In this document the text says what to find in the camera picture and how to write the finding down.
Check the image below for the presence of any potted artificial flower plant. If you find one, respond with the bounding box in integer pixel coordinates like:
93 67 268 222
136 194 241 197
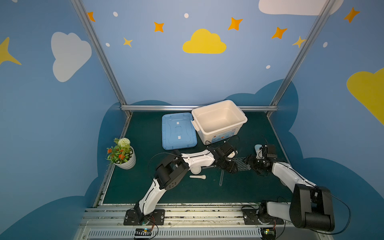
106 138 136 170

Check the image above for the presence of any aluminium frame rail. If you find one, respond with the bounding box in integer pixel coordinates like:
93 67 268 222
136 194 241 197
121 105 278 112

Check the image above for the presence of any white ceramic pestle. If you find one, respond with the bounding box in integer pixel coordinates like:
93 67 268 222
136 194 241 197
190 175 207 180

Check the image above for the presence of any clear test tube rack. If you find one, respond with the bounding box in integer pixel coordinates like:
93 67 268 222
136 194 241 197
232 158 251 172

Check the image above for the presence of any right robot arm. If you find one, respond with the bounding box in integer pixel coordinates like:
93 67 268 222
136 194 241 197
244 155 352 235

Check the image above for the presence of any white ceramic mortar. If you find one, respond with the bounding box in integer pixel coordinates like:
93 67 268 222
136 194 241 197
191 167 202 175

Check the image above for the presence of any light blue plastic scoop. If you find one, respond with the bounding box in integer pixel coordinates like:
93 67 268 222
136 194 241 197
255 144 263 159

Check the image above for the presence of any light blue bin lid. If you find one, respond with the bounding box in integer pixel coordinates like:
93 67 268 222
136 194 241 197
162 113 198 151

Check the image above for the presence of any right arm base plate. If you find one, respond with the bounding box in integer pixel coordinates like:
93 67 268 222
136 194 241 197
242 208 285 225

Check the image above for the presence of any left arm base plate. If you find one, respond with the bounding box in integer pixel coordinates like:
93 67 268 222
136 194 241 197
123 208 165 226

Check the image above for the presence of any test tube blue cap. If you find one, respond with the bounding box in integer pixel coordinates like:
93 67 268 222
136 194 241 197
219 170 225 187

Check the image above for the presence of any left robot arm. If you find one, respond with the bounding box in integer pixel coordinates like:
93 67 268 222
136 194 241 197
134 142 238 223

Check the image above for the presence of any white plastic storage bin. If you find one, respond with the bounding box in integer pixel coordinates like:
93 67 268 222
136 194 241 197
192 100 248 145

